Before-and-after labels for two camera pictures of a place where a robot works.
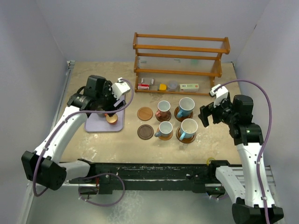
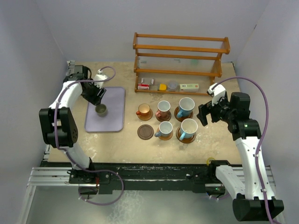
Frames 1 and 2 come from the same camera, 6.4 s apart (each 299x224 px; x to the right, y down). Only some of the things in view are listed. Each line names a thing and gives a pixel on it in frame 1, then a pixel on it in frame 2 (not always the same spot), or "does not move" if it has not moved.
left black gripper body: x=107 y=99 → x=92 y=90
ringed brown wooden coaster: x=181 y=119 does not move
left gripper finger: x=111 y=114 → x=95 y=99
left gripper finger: x=120 y=104 → x=103 y=91
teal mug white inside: x=186 y=107 does not move
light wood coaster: x=145 y=114 does not move
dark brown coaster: x=145 y=131 does not move
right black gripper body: x=222 y=112 does not move
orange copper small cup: x=112 y=120 → x=144 y=109
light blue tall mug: x=188 y=129 does not move
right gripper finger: x=204 y=119 does not move
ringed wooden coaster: x=185 y=140 does not move
